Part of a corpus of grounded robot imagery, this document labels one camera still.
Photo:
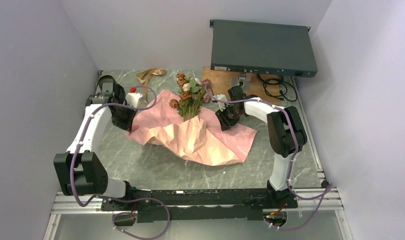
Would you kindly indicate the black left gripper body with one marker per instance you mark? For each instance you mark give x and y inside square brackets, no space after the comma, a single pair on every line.
[122,118]

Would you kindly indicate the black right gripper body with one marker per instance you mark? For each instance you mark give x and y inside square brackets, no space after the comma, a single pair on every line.
[229,116]

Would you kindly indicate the bunch of artificial flowers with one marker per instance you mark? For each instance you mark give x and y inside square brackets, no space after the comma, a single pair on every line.
[192,95]

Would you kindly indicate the brown ribbon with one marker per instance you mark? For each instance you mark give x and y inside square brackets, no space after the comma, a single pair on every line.
[144,78]

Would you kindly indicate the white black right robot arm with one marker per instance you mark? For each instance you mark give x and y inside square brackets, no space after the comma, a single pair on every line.
[286,132]

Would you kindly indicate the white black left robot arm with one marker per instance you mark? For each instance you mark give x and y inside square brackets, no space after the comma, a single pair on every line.
[79,170]

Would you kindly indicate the black cylindrical vase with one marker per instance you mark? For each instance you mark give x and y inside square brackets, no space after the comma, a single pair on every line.
[107,84]

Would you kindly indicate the wooden board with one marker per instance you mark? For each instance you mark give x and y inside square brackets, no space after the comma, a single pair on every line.
[221,82]

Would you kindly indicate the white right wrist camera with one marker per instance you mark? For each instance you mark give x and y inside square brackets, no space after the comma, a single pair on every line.
[220,100]

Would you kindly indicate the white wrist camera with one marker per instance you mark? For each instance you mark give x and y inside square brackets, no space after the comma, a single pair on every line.
[220,100]
[133,98]

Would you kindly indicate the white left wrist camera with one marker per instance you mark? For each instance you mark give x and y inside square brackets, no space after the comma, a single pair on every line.
[133,98]

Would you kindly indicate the metal stand bracket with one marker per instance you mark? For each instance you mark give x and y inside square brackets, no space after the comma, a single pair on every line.
[243,81]

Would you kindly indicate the dark grey network switch box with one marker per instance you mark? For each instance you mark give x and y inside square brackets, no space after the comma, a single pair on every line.
[262,48]

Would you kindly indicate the black mounting base plate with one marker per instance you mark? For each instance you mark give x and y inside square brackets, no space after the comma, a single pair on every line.
[201,204]

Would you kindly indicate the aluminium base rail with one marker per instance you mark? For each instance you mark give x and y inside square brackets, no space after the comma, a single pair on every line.
[67,205]

